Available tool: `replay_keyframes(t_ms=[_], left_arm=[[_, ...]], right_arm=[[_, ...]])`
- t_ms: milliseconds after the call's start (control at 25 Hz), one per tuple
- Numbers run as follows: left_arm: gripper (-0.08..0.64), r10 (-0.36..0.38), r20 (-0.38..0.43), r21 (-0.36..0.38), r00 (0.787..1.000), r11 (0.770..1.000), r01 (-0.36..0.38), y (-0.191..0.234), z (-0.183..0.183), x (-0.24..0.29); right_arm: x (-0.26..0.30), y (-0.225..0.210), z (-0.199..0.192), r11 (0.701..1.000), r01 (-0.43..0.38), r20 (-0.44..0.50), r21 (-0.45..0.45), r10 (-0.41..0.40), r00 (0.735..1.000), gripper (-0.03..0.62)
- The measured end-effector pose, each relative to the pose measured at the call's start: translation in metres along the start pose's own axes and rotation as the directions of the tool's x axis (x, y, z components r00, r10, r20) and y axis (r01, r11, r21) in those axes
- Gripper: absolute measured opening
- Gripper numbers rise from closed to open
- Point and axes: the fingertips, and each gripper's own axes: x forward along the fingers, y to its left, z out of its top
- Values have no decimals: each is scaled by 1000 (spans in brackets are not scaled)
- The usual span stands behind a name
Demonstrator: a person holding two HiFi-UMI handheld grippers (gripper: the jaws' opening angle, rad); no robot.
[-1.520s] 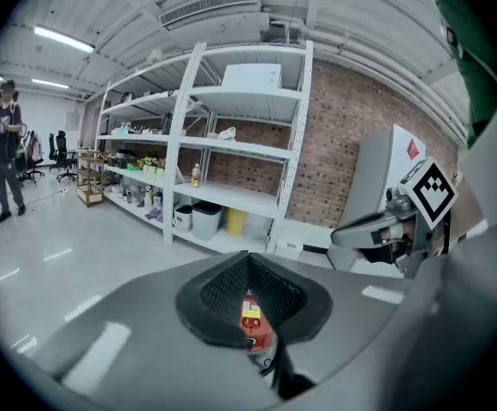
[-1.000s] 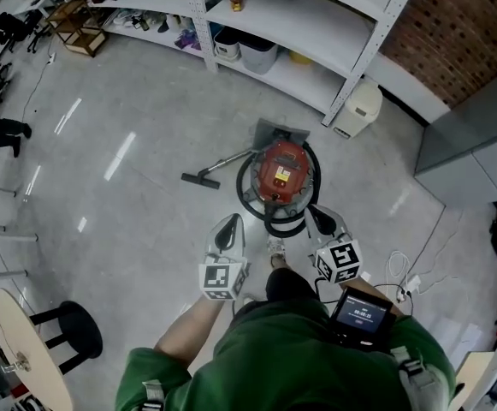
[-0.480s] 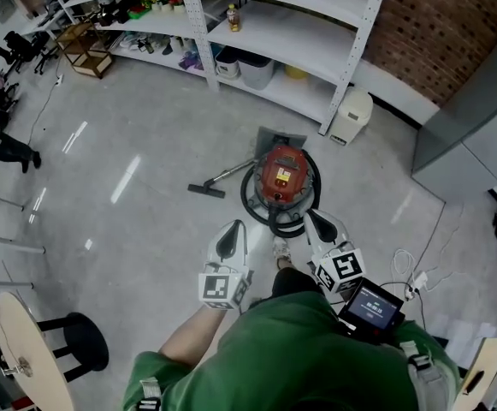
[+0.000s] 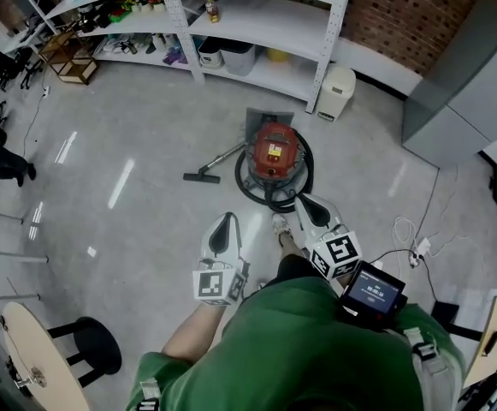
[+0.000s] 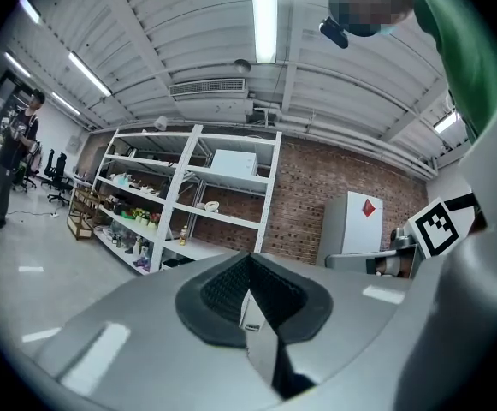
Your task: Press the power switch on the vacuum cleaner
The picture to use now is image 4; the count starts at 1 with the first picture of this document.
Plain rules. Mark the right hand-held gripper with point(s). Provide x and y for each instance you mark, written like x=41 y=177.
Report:
x=338 y=253

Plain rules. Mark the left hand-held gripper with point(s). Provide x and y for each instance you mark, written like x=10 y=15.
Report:
x=211 y=283

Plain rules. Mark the person's left forearm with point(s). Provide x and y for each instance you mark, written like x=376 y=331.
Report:
x=192 y=336

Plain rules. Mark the red canister vacuum cleaner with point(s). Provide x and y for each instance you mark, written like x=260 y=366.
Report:
x=310 y=169

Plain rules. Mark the vacuum wand with floor nozzle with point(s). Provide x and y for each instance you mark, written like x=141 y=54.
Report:
x=214 y=165

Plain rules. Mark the person's leg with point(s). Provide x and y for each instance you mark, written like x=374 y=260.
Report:
x=291 y=244

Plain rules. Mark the person's white shoe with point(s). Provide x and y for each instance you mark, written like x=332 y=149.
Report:
x=281 y=224

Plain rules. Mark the person's black shorts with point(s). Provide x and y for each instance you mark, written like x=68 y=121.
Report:
x=293 y=268

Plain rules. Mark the black screen device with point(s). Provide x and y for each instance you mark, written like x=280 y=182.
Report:
x=372 y=293

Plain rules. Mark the grey flat panel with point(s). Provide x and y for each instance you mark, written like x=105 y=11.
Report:
x=269 y=116

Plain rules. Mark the white pedal trash bin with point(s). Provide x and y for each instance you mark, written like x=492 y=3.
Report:
x=337 y=92

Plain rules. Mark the person's green shirt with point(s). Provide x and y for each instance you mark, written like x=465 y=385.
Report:
x=295 y=358

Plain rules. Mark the yellow bucket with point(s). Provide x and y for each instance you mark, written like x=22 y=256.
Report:
x=279 y=55

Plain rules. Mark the grey bin with dark lid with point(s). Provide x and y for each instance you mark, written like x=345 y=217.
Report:
x=238 y=58

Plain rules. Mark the grey cabinet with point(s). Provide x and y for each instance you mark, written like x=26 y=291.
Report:
x=457 y=101

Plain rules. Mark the white bucket with black rim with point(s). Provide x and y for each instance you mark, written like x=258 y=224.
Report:
x=210 y=54

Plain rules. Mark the white metal shelf rack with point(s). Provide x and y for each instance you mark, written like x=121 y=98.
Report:
x=273 y=24

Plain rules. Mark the round wooden table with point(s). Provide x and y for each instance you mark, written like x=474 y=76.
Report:
x=38 y=349

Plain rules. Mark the white rectangular table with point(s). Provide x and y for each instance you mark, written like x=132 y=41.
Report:
x=4 y=255

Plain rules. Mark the clear stand on table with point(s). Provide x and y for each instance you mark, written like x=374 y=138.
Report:
x=34 y=377

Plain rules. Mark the amber drink bottle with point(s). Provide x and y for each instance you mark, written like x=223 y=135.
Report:
x=212 y=10

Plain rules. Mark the wooden trolley cart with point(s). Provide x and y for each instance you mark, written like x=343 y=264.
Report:
x=70 y=58

